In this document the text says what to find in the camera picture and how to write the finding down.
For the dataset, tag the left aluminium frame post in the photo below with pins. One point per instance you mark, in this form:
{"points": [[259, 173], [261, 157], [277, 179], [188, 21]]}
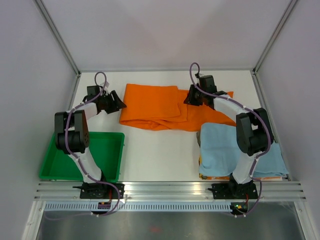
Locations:
{"points": [[56, 35]]}

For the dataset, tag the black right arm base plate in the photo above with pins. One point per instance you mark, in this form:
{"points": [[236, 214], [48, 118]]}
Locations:
{"points": [[226, 191]]}

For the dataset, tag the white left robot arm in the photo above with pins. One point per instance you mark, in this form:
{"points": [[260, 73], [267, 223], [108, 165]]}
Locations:
{"points": [[71, 132]]}

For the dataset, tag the orange trousers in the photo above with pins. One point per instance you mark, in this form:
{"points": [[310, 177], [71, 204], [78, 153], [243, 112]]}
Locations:
{"points": [[159, 108]]}

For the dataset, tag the perforated white cable duct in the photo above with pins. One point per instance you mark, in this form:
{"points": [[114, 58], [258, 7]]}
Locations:
{"points": [[134, 206]]}

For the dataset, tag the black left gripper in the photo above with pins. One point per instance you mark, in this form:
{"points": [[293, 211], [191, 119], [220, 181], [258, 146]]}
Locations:
{"points": [[116, 105]]}

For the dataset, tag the light blue folded trousers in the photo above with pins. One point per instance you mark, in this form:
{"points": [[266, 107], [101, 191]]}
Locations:
{"points": [[219, 154]]}

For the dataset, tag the aluminium frame post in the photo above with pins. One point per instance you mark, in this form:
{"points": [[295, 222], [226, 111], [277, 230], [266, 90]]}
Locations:
{"points": [[56, 35], [275, 34]]}

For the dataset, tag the green plastic tray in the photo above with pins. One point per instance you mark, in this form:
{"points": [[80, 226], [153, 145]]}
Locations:
{"points": [[106, 149]]}

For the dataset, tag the aluminium front rail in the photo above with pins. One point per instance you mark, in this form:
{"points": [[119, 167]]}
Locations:
{"points": [[175, 191]]}

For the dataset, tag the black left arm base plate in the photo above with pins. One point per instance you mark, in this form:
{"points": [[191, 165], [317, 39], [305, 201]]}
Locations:
{"points": [[95, 191]]}

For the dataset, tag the right aluminium frame post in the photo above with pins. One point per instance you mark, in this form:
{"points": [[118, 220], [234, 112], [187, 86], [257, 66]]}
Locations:
{"points": [[275, 34]]}

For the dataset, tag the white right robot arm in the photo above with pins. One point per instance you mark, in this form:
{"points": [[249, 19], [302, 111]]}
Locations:
{"points": [[253, 131]]}

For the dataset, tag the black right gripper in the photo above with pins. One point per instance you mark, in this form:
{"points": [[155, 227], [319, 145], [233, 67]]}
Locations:
{"points": [[189, 99]]}

